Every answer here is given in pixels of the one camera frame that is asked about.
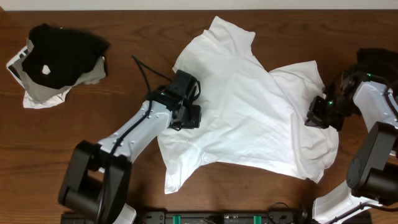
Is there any white Mr Robot t-shirt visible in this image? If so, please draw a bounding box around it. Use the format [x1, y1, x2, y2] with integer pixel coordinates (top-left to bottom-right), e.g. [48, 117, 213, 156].
[157, 17, 339, 194]

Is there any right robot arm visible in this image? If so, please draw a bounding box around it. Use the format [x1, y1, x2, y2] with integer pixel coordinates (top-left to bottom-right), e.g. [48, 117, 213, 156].
[297, 62, 397, 223]

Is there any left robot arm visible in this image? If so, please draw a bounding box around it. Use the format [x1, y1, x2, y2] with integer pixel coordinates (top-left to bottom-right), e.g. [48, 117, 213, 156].
[58, 70, 201, 224]

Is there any black garment with red cuff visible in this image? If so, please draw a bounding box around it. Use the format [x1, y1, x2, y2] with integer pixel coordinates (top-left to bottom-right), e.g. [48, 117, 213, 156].
[357, 48, 397, 83]

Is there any black folded garment on pile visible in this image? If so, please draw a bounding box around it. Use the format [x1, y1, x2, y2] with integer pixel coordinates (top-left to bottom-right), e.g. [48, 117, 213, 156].
[22, 24, 109, 89]

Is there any beige folded garment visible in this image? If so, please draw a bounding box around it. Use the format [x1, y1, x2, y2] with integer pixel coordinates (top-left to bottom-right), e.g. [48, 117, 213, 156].
[12, 39, 106, 103]

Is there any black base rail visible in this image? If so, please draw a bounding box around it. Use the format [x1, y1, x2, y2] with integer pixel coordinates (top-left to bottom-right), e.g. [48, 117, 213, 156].
[59, 199, 373, 224]

